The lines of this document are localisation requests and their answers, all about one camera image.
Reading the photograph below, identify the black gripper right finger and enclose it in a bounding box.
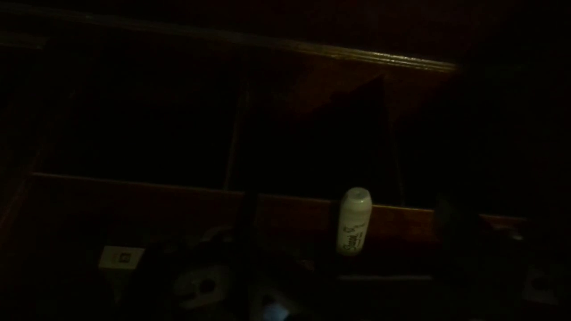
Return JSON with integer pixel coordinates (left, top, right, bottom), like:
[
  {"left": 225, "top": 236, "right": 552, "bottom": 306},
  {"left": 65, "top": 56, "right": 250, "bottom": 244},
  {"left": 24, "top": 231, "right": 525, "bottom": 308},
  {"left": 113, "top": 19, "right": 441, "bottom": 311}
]
[{"left": 436, "top": 203, "right": 571, "bottom": 321}]

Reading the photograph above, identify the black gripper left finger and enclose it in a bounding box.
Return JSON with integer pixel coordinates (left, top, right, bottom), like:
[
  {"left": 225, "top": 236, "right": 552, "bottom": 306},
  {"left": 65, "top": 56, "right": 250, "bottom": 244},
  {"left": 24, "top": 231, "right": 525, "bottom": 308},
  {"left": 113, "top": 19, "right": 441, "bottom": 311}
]
[{"left": 172, "top": 192, "right": 264, "bottom": 321}]

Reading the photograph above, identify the dark wooden secretary desk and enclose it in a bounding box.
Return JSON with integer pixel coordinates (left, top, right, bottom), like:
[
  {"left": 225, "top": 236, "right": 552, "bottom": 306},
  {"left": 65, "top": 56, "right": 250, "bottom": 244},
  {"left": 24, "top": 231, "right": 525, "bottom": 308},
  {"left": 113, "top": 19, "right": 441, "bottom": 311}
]
[{"left": 0, "top": 0, "right": 571, "bottom": 321}]

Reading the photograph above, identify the white plastic bottle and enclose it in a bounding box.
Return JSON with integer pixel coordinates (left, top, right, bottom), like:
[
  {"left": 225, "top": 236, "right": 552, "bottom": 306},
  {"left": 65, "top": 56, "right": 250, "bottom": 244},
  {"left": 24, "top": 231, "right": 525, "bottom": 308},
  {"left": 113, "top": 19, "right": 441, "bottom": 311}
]
[{"left": 334, "top": 185, "right": 375, "bottom": 258}]

